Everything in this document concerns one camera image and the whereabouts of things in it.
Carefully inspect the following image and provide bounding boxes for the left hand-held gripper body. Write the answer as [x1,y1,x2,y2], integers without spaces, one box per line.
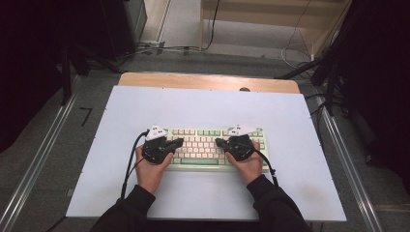
[142,125,173,165]

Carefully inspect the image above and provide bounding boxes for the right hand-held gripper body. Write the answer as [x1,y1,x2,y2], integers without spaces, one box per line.
[226,125,259,161]

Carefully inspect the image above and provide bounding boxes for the green and cream keyboard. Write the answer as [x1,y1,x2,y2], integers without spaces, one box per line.
[160,126,271,173]

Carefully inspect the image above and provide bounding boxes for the person's right hand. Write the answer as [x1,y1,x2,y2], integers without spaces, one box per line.
[224,140,265,187]

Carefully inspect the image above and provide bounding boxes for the person's left hand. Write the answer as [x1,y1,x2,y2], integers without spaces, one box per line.
[134,144,175,195]

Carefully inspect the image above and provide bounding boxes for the white table mat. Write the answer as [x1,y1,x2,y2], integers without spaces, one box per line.
[66,85,348,222]

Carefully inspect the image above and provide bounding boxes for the black metal stand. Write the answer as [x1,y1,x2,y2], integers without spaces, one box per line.
[274,57,351,118]
[59,43,124,106]

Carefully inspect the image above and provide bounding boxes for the dark cabinet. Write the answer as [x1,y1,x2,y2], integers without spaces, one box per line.
[100,0,148,61]

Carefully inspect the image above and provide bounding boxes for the light wooden shelf unit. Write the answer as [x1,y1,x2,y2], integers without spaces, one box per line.
[198,0,353,60]

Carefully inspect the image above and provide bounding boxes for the dark curtain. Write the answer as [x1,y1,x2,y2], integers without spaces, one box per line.
[335,0,410,194]
[0,0,104,154]

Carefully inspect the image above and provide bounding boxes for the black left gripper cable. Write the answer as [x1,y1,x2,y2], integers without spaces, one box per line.
[120,130,151,199]

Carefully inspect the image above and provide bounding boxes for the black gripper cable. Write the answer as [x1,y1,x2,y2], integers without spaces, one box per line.
[120,130,151,199]
[248,146,280,188]

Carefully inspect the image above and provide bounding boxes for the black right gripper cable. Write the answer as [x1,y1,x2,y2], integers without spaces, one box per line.
[248,146,280,188]

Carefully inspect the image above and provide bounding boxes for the bundle of floor cables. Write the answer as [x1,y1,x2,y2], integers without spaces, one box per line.
[117,40,201,67]

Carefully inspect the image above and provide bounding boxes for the aluminium floor rail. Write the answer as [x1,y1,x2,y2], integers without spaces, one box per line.
[0,93,79,232]
[317,96,385,232]

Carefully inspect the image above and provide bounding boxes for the black hanging cable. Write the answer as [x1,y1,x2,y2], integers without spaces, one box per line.
[204,0,221,51]

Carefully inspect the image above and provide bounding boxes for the white loose cable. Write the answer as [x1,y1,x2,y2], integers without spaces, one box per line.
[280,0,314,70]

